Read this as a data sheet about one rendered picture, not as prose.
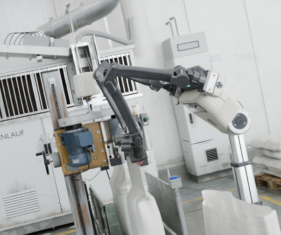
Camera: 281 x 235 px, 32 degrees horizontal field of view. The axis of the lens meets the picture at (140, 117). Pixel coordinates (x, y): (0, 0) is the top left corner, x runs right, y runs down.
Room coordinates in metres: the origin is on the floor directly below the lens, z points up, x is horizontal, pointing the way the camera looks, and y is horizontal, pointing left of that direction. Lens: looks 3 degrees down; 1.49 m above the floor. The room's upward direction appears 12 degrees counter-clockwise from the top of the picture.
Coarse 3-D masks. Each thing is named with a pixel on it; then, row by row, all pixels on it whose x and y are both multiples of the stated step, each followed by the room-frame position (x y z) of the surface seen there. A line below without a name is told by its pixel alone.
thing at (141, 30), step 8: (120, 0) 6.72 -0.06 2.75; (128, 0) 6.62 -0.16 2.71; (136, 0) 6.63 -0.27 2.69; (128, 8) 6.63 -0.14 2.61; (136, 8) 6.62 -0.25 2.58; (144, 8) 6.70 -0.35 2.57; (136, 16) 6.62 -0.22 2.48; (144, 16) 6.67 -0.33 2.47; (136, 24) 6.62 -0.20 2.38; (144, 24) 6.65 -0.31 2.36; (128, 32) 6.69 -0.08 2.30; (136, 32) 6.62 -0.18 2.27; (144, 32) 6.63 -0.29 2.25; (128, 40) 6.74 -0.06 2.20; (136, 40) 6.63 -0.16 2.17
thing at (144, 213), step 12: (132, 168) 3.24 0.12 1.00; (132, 180) 3.37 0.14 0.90; (132, 192) 3.23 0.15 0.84; (144, 192) 2.94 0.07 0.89; (132, 204) 3.07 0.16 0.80; (144, 204) 3.02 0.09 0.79; (156, 204) 3.06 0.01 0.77; (132, 216) 3.13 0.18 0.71; (144, 216) 2.99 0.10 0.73; (156, 216) 3.01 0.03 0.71; (132, 228) 3.23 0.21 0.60; (144, 228) 2.99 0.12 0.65; (156, 228) 3.00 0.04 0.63
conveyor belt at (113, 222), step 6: (108, 204) 5.16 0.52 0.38; (108, 210) 4.88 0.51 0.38; (114, 210) 4.83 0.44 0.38; (108, 216) 4.63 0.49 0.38; (114, 216) 4.58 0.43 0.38; (114, 222) 4.36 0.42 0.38; (114, 228) 4.15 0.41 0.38; (120, 228) 4.11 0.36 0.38; (114, 234) 3.98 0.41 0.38; (120, 234) 3.95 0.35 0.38
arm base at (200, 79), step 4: (196, 72) 2.59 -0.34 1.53; (200, 72) 2.60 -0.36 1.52; (204, 72) 2.64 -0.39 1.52; (208, 72) 2.58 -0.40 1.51; (196, 76) 2.58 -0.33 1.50; (200, 76) 2.58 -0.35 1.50; (204, 76) 2.58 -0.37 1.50; (208, 76) 2.58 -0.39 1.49; (192, 80) 2.58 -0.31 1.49; (196, 80) 2.58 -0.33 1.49; (200, 80) 2.58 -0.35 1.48; (204, 80) 2.58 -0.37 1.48; (208, 80) 2.58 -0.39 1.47; (196, 84) 2.60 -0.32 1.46; (200, 84) 2.58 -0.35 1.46; (204, 84) 2.58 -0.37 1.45; (200, 88) 2.62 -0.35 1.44; (204, 88) 2.57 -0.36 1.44; (200, 92) 2.64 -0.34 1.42
